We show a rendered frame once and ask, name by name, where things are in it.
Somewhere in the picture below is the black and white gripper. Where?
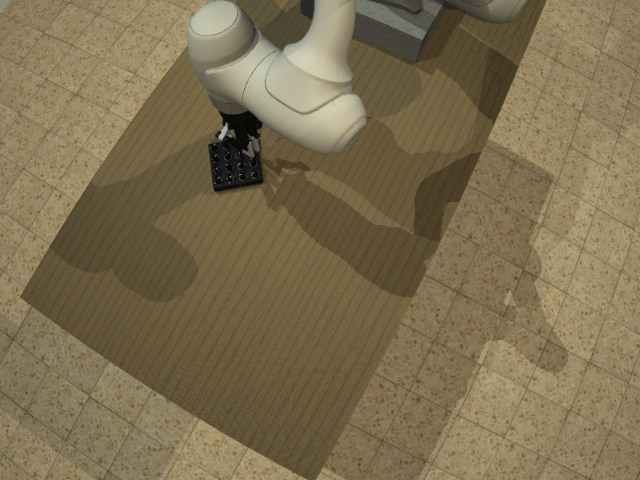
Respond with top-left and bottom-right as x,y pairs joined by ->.
215,111 -> 263,158

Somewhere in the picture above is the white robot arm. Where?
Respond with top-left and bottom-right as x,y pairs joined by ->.
187,0 -> 528,155

